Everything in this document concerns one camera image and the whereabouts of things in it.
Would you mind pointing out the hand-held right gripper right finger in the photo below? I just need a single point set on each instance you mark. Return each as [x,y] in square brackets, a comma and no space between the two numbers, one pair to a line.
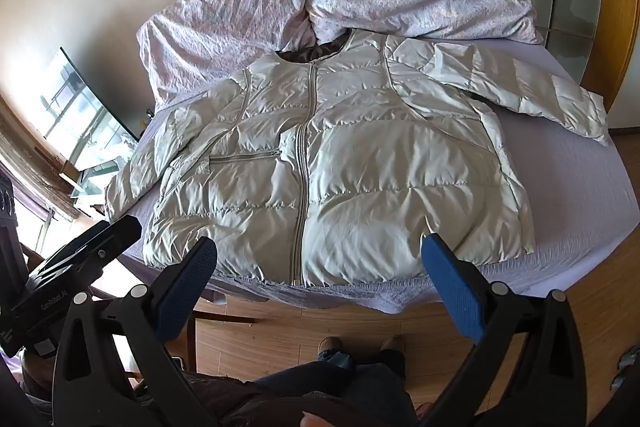
[452,287]

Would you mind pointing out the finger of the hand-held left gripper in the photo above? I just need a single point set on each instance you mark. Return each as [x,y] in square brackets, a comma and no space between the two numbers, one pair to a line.
[107,239]

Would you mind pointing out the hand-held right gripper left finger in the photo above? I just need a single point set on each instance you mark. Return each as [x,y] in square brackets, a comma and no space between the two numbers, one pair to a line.
[187,287]

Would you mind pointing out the cream puffer jacket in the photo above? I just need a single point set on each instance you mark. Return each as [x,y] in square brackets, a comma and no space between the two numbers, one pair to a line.
[375,157]

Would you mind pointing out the glass television stand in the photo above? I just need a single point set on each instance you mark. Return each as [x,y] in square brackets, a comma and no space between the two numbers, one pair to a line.
[95,177]

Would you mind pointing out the person's brown shoe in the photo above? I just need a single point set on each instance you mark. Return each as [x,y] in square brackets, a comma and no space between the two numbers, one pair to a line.
[392,346]
[334,349]

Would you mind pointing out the black flat screen television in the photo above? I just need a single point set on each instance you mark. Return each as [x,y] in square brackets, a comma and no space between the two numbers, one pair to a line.
[85,107]

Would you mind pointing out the person's legs in dark jeans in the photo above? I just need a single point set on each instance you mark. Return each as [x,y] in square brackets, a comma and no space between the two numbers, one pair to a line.
[310,387]

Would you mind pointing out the wooden wardrobe frosted glass doors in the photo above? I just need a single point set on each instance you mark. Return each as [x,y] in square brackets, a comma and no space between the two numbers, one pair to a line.
[610,7]

